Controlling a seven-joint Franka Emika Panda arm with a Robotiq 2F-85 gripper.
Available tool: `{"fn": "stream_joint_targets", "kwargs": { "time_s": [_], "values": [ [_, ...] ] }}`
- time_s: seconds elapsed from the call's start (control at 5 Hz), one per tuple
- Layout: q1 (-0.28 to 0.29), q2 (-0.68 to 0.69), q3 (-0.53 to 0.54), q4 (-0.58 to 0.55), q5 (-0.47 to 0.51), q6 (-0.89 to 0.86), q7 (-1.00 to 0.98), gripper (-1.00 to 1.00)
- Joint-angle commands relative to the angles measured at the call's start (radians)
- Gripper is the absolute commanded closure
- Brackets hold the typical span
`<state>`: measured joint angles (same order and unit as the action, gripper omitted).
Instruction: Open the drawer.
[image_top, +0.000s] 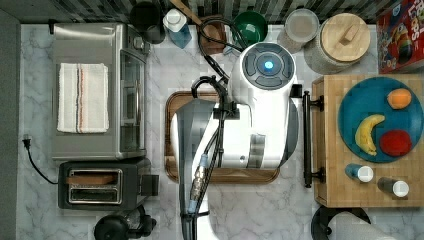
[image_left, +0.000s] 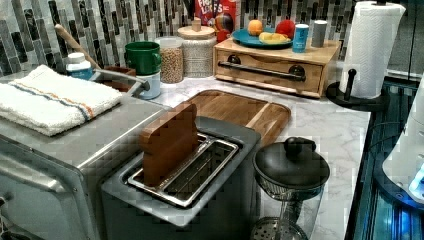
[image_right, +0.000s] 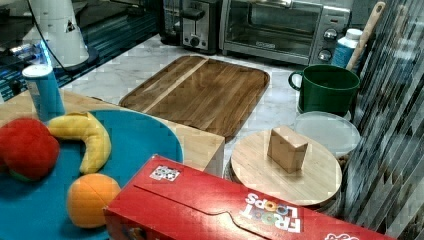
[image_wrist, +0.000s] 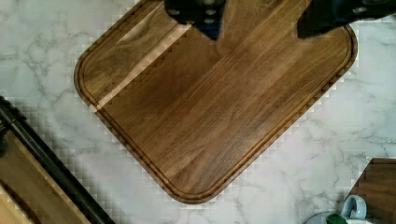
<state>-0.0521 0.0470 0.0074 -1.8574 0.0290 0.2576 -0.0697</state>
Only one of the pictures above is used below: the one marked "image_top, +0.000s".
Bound dark metal drawer handle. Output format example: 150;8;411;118
302;91;324;188

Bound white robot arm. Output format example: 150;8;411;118
170;42;298;240

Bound wooden cutting board tray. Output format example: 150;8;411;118
164;91;280;184

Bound green bowl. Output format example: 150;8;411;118
234;11;268;46

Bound blue liquid bottle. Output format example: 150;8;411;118
163;9;192;49

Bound stainless toaster oven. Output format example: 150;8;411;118
52;23;146;161

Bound black cup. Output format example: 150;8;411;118
130;1;166;44

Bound black slot toaster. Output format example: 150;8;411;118
58;157;159;211

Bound black kettle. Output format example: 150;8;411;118
94;205;157;240

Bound clear plastic lidded container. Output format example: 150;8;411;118
277;8;319;54

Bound white striped towel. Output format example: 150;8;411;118
57;63;109;134

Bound yellow banana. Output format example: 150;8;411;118
355;114;385;156

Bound jar with wooden lid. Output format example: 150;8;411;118
304;13;371;75

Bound paper towel roll holder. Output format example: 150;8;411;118
311;206;398;240

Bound blue shaker white cap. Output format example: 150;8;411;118
345;163;374;183

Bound blue plate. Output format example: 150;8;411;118
337;77;423;163

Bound red apple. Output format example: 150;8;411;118
380;130;412;156

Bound orange fruit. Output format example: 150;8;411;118
387;88;412;109

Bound dark shaker white cap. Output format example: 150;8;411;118
377;177;409;198

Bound cereal box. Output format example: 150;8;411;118
377;0;424;74

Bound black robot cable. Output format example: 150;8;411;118
190;17;249;240

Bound toaster power cord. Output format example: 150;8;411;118
22;134;60;185

